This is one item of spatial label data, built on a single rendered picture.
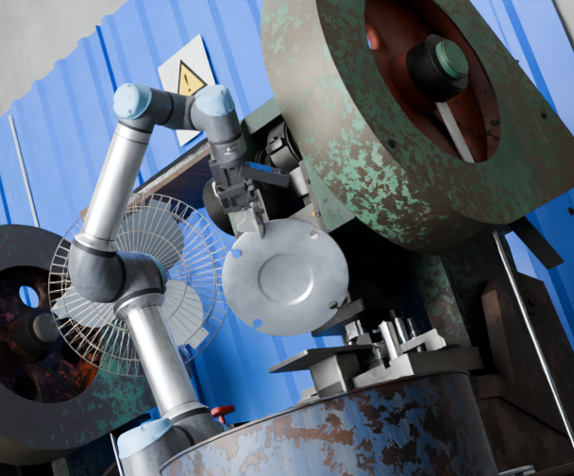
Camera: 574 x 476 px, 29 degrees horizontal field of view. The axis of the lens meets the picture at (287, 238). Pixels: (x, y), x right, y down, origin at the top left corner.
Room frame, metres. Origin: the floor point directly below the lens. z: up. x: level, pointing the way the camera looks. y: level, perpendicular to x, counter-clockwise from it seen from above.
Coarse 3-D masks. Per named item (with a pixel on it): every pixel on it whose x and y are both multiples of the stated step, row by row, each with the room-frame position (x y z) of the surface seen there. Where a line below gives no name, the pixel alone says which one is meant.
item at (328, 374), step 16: (304, 352) 2.47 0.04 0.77; (320, 352) 2.50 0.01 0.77; (336, 352) 2.56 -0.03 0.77; (352, 352) 2.62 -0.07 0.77; (272, 368) 2.54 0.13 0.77; (288, 368) 2.57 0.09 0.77; (304, 368) 2.63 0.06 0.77; (320, 368) 2.61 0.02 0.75; (336, 368) 2.58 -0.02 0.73; (352, 368) 2.60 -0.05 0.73; (320, 384) 2.62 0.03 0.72; (336, 384) 2.59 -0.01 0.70
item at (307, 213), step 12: (300, 216) 2.67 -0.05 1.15; (312, 216) 2.65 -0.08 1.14; (348, 264) 2.65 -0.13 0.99; (360, 264) 2.69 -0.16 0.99; (360, 276) 2.67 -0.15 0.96; (372, 276) 2.71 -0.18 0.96; (348, 288) 2.63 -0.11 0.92; (360, 288) 2.66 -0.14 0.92; (372, 288) 2.70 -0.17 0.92; (348, 300) 2.63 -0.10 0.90
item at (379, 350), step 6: (378, 348) 2.66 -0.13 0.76; (384, 348) 2.68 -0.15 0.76; (366, 354) 2.68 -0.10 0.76; (372, 354) 2.67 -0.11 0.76; (378, 354) 2.66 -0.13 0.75; (384, 354) 2.67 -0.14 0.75; (360, 360) 2.69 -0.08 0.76; (366, 360) 2.68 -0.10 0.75; (372, 360) 2.67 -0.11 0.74; (360, 366) 2.70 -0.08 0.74
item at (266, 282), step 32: (288, 224) 2.33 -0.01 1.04; (256, 256) 2.37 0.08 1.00; (288, 256) 2.38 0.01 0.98; (320, 256) 2.38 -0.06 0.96; (224, 288) 2.41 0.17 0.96; (256, 288) 2.41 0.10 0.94; (288, 288) 2.43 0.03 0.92; (320, 288) 2.43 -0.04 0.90; (288, 320) 2.47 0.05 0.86; (320, 320) 2.48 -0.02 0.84
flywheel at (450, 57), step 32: (384, 0) 2.50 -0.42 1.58; (416, 0) 2.58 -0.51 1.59; (384, 32) 2.46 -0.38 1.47; (416, 32) 2.57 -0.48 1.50; (448, 32) 2.65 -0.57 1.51; (384, 64) 2.41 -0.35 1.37; (416, 64) 2.38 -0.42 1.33; (448, 64) 2.37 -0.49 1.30; (480, 64) 2.68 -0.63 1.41; (416, 96) 2.43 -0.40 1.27; (448, 96) 2.44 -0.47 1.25; (480, 96) 2.71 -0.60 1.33; (448, 128) 2.46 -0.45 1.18; (480, 128) 2.67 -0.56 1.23; (480, 160) 2.63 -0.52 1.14
